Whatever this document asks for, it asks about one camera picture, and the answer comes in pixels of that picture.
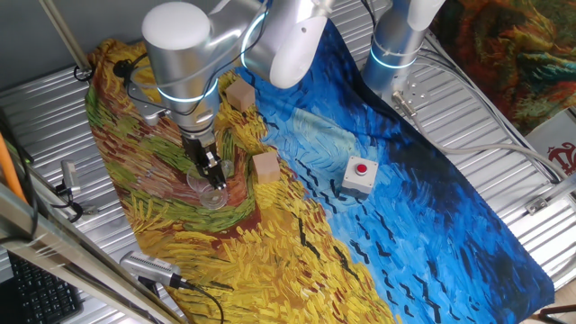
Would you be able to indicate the orange green painted cloth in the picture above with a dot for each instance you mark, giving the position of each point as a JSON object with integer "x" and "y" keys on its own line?
{"x": 508, "y": 54}

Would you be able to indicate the grey box with red button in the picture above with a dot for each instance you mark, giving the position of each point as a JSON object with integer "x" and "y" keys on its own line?
{"x": 358, "y": 177}

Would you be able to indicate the wooden cube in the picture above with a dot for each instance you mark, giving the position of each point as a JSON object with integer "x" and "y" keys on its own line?
{"x": 240, "y": 95}
{"x": 266, "y": 168}

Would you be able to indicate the white box with red logo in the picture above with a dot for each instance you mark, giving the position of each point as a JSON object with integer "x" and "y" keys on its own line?
{"x": 555, "y": 144}

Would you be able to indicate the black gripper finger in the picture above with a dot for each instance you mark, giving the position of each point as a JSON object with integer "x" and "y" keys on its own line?
{"x": 217, "y": 173}
{"x": 201, "y": 171}

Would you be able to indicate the blue yellow painted tablecloth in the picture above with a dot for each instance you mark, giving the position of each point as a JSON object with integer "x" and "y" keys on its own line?
{"x": 292, "y": 252}

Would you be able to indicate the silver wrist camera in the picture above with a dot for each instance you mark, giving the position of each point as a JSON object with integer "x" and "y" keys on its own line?
{"x": 150, "y": 108}

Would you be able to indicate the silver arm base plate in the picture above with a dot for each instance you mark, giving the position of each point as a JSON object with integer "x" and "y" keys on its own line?
{"x": 411, "y": 92}

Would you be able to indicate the silver ribbed camera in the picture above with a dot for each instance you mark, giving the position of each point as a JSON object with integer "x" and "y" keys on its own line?
{"x": 148, "y": 267}

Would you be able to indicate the metal corner bracket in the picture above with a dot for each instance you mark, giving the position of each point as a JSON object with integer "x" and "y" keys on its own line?
{"x": 536, "y": 205}

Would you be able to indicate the small camera mount bracket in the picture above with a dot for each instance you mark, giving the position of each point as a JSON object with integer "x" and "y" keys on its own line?
{"x": 72, "y": 207}

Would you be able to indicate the thin metal rod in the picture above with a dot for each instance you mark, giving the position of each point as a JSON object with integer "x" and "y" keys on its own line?
{"x": 65, "y": 33}

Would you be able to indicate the black metal stand leg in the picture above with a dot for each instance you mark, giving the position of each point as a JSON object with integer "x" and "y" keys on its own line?
{"x": 558, "y": 315}

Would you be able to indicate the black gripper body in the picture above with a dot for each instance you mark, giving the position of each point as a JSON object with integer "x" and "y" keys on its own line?
{"x": 197, "y": 150}

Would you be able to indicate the small grey camera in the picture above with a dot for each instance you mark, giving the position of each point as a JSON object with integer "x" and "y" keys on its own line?
{"x": 70, "y": 176}

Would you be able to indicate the orange pole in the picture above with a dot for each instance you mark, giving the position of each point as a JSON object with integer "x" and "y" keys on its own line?
{"x": 10, "y": 171}

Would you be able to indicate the aluminium frame bar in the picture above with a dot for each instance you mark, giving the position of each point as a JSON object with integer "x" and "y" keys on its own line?
{"x": 67, "y": 254}

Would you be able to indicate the black keyboard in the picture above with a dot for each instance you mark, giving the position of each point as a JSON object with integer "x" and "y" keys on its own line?
{"x": 40, "y": 292}

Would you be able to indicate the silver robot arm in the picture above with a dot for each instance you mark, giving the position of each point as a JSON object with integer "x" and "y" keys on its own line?
{"x": 180, "y": 58}

